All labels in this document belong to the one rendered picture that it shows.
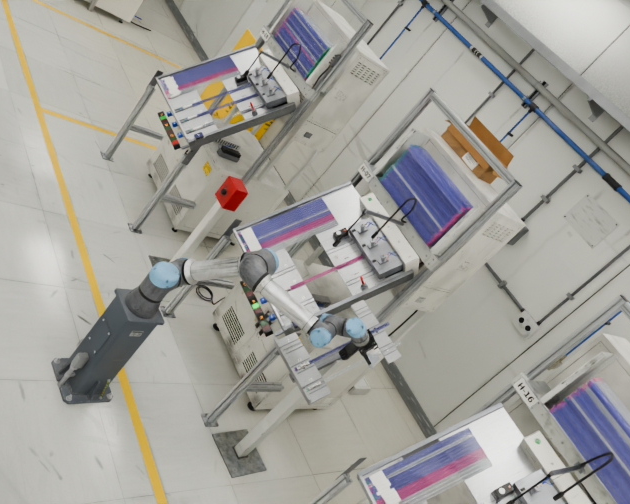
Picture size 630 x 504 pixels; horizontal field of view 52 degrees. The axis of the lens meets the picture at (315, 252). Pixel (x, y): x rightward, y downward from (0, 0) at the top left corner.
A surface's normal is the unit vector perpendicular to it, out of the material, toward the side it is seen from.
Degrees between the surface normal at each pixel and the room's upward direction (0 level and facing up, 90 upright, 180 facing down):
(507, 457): 45
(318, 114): 90
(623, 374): 90
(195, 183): 90
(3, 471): 0
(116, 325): 90
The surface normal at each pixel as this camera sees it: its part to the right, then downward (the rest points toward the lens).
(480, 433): -0.03, -0.60
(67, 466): 0.61, -0.68
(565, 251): -0.66, -0.17
